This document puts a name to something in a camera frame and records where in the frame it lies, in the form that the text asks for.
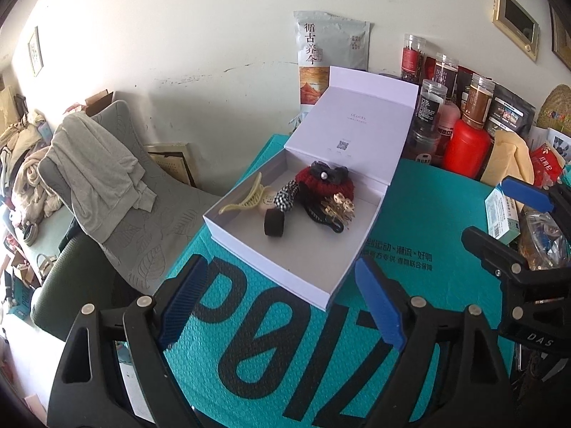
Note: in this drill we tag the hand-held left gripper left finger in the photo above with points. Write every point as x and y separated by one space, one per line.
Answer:
183 303

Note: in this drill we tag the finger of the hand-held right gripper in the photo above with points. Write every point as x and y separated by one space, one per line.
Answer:
513 272
526 194

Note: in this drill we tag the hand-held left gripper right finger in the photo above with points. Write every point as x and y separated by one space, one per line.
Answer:
379 307

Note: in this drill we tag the black long hair clip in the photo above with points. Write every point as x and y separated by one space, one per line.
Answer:
319 218

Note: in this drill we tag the clear clip with bear ornaments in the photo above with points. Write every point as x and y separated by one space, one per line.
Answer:
339 205

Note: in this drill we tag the dark round hair cuff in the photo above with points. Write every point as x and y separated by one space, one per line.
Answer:
273 225

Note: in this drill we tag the cream hair claw clip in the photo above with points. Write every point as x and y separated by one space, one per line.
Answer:
247 196

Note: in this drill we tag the red fuzzy scrunchie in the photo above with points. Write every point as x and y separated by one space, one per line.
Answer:
312 183

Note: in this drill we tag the black white checkered scrunchie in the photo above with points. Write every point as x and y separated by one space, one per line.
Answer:
285 196

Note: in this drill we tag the white gift box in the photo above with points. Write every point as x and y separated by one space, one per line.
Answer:
366 116

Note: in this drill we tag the red packet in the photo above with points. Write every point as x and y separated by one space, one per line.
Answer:
544 165

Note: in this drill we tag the teal white medicine box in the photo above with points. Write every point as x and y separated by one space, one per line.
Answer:
502 218

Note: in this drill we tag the kraft paper bag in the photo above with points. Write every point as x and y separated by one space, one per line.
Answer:
508 156

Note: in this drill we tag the clear plastic bag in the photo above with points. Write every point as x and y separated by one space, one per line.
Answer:
542 240

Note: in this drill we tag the white paper sheet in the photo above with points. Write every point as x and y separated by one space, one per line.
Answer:
560 142

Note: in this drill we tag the red bottle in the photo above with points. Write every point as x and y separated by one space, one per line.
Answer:
466 151

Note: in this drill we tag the black printed packet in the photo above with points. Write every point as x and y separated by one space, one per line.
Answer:
513 109

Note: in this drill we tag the woven round mat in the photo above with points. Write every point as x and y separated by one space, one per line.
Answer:
555 109

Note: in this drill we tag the grey chair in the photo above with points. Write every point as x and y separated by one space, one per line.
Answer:
169 214

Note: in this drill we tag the clear jar with brown contents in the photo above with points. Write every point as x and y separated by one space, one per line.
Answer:
477 100

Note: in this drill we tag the dark green chair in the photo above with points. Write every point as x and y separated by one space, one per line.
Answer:
67 285

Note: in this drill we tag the clear jar with black label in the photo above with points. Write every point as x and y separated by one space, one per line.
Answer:
430 105

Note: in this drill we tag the framed picture on floor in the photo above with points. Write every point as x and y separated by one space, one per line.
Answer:
171 165

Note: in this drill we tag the clear jar with dark contents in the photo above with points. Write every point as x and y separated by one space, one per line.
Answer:
446 76

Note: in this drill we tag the clear jar with red contents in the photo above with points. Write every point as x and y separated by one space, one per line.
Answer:
412 58

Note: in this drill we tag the pile of clothes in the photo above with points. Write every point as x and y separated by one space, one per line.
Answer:
26 174

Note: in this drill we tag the cardboard box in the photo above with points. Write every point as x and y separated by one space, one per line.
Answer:
99 102

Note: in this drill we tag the grey printed pouch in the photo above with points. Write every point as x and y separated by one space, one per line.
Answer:
334 44

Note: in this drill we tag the dark picture frame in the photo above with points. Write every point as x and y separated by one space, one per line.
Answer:
562 38

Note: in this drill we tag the gold picture frame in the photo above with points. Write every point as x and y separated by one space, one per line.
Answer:
517 18

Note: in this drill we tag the small wall picture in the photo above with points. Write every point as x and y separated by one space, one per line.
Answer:
35 51

